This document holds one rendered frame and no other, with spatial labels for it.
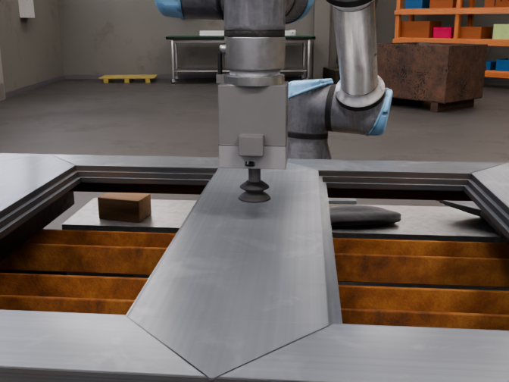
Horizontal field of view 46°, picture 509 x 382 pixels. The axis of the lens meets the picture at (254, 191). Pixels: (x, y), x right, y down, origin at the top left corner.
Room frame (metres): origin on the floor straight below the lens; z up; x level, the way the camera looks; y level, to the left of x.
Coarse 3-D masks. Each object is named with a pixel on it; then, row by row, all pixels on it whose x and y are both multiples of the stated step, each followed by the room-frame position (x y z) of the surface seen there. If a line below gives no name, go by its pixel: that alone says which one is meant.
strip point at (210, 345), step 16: (144, 320) 0.47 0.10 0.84; (160, 320) 0.47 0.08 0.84; (176, 320) 0.47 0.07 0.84; (192, 320) 0.47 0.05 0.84; (208, 320) 0.47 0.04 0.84; (224, 320) 0.47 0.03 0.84; (160, 336) 0.45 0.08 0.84; (176, 336) 0.45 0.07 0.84; (192, 336) 0.45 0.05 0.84; (208, 336) 0.45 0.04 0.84; (224, 336) 0.45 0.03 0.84; (240, 336) 0.45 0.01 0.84; (256, 336) 0.45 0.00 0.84; (272, 336) 0.45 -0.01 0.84; (288, 336) 0.45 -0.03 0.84; (304, 336) 0.45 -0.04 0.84; (176, 352) 0.42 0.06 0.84; (192, 352) 0.42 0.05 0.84; (208, 352) 0.42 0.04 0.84; (224, 352) 0.42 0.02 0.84; (240, 352) 0.42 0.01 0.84; (256, 352) 0.42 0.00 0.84; (208, 368) 0.40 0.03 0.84; (224, 368) 0.40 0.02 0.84
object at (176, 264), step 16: (176, 256) 0.62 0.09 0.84; (192, 256) 0.62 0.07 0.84; (208, 256) 0.62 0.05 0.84; (224, 256) 0.62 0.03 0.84; (240, 256) 0.62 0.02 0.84; (256, 256) 0.62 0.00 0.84; (272, 256) 0.62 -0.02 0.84; (288, 256) 0.62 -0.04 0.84; (304, 256) 0.62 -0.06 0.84; (320, 256) 0.62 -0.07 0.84; (160, 272) 0.58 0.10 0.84; (176, 272) 0.58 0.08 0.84; (192, 272) 0.58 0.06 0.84; (208, 272) 0.58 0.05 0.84; (224, 272) 0.58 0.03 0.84; (240, 272) 0.58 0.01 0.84; (256, 272) 0.58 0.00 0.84; (272, 272) 0.58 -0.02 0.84; (288, 272) 0.58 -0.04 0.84; (304, 272) 0.58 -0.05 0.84; (320, 272) 0.58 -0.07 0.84
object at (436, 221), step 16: (96, 208) 1.32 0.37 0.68; (160, 208) 1.32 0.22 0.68; (176, 208) 1.32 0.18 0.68; (400, 208) 1.32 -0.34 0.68; (416, 208) 1.32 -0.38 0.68; (432, 208) 1.32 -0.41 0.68; (448, 208) 1.32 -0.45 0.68; (64, 224) 1.21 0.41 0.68; (80, 224) 1.20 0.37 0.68; (96, 224) 1.20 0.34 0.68; (112, 224) 1.20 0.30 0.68; (128, 224) 1.20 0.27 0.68; (144, 224) 1.20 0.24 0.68; (160, 224) 1.20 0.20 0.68; (176, 224) 1.20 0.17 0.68; (384, 224) 1.20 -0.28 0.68; (400, 224) 1.20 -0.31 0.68; (416, 224) 1.20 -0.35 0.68; (432, 224) 1.20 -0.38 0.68; (448, 224) 1.20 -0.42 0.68; (464, 224) 1.20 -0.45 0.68; (480, 224) 1.20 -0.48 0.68; (448, 240) 1.14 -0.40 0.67; (464, 240) 1.14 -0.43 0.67; (480, 240) 1.13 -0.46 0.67; (496, 240) 1.13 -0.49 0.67
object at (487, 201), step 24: (72, 168) 1.05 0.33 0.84; (96, 168) 1.06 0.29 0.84; (120, 168) 1.06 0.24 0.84; (144, 168) 1.05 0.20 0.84; (168, 168) 1.05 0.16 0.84; (192, 168) 1.05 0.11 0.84; (48, 192) 0.93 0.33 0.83; (480, 192) 0.92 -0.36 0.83; (0, 216) 0.79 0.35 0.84; (24, 216) 0.83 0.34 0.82; (504, 216) 0.80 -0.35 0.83; (144, 288) 0.56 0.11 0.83; (336, 288) 0.58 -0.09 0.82; (336, 312) 0.53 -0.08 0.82
